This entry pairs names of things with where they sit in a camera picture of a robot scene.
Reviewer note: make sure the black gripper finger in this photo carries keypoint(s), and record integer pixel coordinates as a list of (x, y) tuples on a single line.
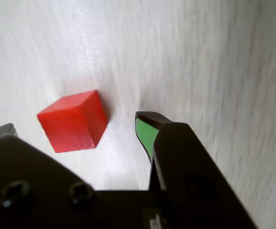
[(33, 186), (188, 179)]

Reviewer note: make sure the red wooden cube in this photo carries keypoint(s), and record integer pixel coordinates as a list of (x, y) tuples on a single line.
[(73, 121)]

